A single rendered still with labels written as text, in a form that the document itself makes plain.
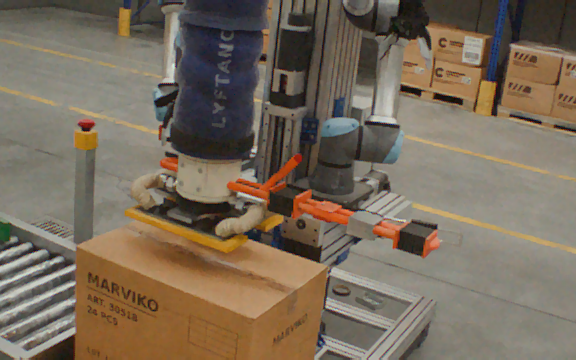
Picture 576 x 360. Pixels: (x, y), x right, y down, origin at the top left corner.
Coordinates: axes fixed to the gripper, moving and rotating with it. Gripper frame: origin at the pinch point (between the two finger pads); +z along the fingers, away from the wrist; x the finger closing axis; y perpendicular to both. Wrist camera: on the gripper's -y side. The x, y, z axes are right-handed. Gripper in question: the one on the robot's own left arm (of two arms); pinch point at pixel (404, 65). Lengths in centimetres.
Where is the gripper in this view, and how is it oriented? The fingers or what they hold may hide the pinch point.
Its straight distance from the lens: 217.8
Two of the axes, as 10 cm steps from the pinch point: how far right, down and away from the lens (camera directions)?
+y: -4.7, 2.3, -8.5
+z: -1.2, 9.4, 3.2
